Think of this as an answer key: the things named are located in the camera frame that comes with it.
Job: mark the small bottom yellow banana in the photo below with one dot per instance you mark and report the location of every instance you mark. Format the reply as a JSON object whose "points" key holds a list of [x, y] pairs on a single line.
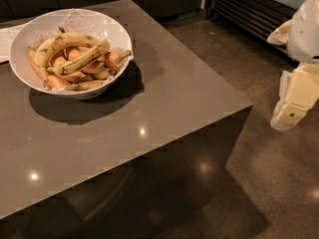
{"points": [[88, 85]]}

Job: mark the long spotted yellow banana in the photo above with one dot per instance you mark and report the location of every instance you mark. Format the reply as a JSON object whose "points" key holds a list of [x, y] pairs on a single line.
{"points": [[103, 45]]}

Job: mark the white ceramic bowl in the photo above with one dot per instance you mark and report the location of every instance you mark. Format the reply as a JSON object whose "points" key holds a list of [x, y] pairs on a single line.
{"points": [[89, 22]]}

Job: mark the large curved spotted banana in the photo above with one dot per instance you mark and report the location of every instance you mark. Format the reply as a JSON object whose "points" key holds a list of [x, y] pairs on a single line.
{"points": [[50, 47]]}

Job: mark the left edge orange banana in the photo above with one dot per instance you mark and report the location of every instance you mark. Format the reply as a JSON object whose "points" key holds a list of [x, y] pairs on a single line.
{"points": [[33, 62]]}

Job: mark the lower orange banana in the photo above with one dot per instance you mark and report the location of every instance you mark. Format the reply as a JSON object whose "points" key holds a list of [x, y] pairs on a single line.
{"points": [[75, 77]]}

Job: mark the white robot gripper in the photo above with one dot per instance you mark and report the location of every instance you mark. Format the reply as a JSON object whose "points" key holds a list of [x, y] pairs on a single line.
{"points": [[305, 34]]}

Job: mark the white paper napkin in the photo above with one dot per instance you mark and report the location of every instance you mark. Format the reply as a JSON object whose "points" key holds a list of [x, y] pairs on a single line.
{"points": [[6, 37]]}

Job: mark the orange banana with stem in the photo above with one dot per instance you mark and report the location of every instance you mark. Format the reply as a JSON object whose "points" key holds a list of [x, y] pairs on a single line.
{"points": [[115, 58]]}

